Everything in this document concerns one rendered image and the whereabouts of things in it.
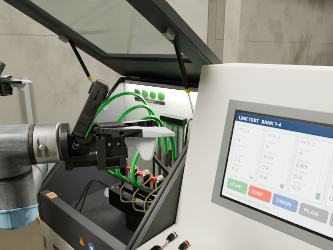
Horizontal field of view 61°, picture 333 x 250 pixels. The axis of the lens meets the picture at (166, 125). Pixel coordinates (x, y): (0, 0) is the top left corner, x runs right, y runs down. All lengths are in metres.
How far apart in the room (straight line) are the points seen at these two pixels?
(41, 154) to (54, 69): 2.40
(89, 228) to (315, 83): 0.91
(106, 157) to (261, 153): 0.51
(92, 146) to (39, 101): 2.38
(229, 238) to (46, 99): 2.31
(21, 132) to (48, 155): 0.06
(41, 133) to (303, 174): 0.66
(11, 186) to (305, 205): 0.70
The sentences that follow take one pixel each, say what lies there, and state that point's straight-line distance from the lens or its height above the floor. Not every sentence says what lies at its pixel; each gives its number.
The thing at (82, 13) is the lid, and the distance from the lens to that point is 1.15.
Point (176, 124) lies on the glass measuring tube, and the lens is 1.35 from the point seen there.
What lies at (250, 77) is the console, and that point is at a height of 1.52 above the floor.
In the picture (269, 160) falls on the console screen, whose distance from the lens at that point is 0.88.
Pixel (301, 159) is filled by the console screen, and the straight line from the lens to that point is 0.85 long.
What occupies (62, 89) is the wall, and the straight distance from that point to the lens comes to 2.95.
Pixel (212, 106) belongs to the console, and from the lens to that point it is 0.98.
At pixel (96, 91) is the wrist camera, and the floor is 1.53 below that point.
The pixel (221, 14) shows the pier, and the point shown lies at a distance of 3.90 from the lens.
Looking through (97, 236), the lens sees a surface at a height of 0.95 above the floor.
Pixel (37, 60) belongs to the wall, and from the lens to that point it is 2.87.
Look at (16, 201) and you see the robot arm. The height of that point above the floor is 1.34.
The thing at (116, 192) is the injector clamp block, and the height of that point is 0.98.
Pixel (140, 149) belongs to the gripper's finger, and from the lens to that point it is 0.51.
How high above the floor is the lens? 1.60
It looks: 15 degrees down
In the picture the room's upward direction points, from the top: straight up
